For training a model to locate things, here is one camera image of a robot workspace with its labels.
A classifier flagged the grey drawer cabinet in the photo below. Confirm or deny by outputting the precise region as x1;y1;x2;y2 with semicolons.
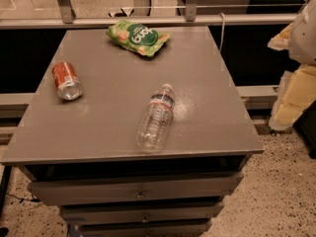
2;27;263;237

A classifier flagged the green chip bag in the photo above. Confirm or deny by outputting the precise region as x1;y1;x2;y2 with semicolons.
107;20;171;57

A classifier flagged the metal railing frame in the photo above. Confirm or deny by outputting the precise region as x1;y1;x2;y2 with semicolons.
0;0;310;30

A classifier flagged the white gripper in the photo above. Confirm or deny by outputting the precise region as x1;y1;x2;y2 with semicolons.
268;0;316;131

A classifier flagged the clear plastic water bottle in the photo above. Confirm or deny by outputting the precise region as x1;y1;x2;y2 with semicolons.
136;84;175;151

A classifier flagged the black floor cable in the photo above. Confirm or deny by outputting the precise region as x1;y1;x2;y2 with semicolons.
5;192;41;204

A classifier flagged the orange soda can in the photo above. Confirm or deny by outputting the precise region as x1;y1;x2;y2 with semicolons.
51;61;83;101

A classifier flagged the white cable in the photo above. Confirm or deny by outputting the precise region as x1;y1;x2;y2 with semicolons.
218;12;227;53

